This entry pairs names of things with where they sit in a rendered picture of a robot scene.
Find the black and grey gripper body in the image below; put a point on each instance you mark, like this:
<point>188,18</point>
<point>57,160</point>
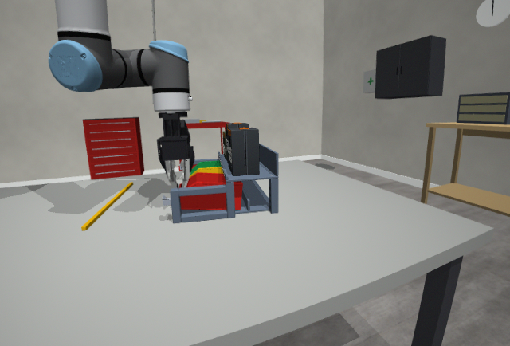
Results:
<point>173,148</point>

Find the red bin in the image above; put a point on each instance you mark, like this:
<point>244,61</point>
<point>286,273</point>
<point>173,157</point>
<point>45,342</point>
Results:
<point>209,202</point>

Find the yellow bar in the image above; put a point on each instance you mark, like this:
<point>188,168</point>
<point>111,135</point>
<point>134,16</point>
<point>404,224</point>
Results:
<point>100,212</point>

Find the grey metal shelf rack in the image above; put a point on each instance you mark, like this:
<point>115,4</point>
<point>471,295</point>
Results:
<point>253,198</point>

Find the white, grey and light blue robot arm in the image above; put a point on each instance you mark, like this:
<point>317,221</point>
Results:
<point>83,59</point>

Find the green open bin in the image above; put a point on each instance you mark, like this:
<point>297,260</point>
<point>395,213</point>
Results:
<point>206,164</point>

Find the yellow open bin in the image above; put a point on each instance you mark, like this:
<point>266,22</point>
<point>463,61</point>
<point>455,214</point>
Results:
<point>209,170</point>

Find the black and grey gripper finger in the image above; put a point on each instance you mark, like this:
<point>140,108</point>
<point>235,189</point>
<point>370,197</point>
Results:
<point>169,167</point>
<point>187,167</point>

